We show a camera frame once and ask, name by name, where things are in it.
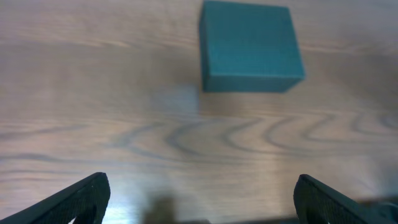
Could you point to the black gift box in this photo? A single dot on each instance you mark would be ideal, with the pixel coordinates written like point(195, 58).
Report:
point(248, 48)

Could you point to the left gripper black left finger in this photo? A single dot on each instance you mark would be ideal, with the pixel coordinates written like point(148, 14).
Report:
point(83, 202)

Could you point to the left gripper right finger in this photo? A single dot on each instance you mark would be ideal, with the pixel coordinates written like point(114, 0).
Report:
point(315, 203)

